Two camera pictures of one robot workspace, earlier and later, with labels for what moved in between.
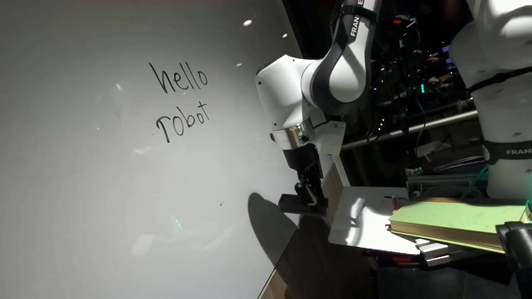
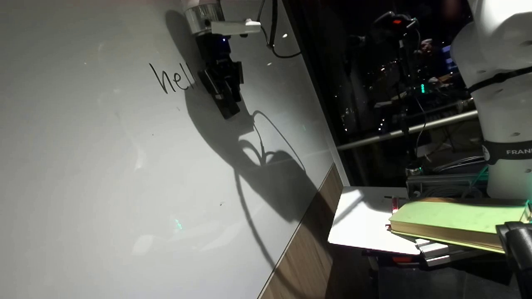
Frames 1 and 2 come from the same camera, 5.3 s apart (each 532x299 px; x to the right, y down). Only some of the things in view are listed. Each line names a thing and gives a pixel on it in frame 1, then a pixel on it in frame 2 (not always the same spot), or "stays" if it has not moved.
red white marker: (396, 202) stays
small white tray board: (363, 217) stays
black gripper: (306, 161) -> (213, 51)
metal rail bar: (446, 119) stays
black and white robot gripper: (294, 204) -> (223, 91)
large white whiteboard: (137, 156) stays
